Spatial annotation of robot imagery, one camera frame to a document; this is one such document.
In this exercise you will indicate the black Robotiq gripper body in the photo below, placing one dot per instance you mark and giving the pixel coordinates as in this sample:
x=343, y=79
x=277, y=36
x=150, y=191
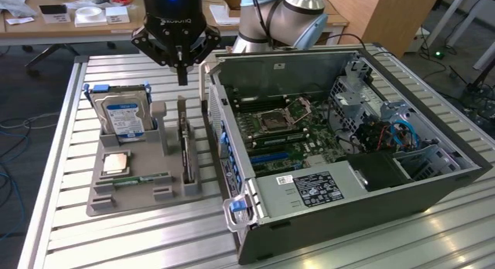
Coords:
x=174, y=22

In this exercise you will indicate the black graphics card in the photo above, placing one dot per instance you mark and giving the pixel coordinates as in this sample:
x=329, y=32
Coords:
x=186, y=153

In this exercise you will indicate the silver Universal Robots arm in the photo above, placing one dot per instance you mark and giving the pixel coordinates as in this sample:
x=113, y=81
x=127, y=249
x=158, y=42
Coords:
x=271, y=22

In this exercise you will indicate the wooden desk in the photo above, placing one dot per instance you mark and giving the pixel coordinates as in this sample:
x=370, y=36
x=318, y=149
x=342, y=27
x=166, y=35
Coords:
x=217, y=28
x=58, y=29

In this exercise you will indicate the white paper stack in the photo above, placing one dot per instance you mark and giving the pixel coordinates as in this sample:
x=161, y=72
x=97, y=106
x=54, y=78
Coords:
x=225, y=16

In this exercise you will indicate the white cube box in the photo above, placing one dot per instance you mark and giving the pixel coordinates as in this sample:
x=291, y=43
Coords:
x=117, y=15

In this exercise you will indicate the red small item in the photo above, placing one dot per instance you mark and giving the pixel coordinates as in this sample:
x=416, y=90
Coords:
x=121, y=0

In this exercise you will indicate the flat white box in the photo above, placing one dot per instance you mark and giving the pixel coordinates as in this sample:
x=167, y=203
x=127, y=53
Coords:
x=91, y=22

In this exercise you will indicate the white tape roll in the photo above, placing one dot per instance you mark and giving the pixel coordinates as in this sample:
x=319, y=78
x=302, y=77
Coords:
x=87, y=11

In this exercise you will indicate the black chair base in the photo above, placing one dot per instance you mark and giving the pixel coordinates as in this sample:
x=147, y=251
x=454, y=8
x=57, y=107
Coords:
x=50, y=51

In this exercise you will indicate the white box with black top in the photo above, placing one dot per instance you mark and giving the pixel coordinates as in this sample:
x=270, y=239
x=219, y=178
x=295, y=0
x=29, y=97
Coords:
x=54, y=14

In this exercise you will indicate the hard disk in blue caddy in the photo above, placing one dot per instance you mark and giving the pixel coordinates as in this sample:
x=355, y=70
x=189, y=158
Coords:
x=122, y=118

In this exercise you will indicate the CPU socket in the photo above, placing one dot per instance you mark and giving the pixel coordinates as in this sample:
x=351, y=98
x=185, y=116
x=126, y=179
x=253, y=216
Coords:
x=273, y=118

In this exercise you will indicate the white label card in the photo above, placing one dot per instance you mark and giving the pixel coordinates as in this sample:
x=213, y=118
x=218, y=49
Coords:
x=19, y=20

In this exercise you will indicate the metal socket cover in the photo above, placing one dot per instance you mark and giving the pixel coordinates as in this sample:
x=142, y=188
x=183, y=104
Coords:
x=302, y=108

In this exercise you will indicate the clear plastic bag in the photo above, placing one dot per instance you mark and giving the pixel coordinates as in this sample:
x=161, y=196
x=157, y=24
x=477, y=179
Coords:
x=15, y=5

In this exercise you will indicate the grey parts rack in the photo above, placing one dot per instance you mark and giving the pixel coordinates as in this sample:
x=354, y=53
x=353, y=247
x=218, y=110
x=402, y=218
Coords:
x=155, y=153

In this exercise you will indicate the RAM stick with label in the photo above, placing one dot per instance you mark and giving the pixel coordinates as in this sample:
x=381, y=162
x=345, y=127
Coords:
x=278, y=139

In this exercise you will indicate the metal disk bay cage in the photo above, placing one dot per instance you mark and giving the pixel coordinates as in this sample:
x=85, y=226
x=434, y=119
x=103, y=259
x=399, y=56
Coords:
x=349, y=103

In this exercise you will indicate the silver CPU chip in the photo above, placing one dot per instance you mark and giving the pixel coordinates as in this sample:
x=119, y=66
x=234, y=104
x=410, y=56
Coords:
x=115, y=163

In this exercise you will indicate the blue expansion slot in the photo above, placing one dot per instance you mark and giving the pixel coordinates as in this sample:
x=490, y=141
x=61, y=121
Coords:
x=269, y=158

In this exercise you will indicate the wooden cabinet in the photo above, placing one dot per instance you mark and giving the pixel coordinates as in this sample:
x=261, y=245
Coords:
x=390, y=19

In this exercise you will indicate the green RAM stick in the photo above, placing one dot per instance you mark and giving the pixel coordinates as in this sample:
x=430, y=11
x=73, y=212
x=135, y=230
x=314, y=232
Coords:
x=127, y=179

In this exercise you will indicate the silver chipset heatsink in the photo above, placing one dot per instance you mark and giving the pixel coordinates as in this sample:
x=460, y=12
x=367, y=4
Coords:
x=317, y=161

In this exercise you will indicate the grey power supply unit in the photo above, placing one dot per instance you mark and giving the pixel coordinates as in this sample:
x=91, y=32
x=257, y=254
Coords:
x=278, y=196

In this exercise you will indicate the blue case latch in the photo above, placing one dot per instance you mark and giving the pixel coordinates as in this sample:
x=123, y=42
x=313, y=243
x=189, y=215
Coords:
x=237, y=207

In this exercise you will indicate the device with green light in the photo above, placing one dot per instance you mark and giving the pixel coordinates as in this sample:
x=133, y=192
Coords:
x=440, y=54

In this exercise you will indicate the open dark grey PC case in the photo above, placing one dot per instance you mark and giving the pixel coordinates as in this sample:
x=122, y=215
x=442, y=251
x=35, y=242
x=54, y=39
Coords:
x=349, y=222

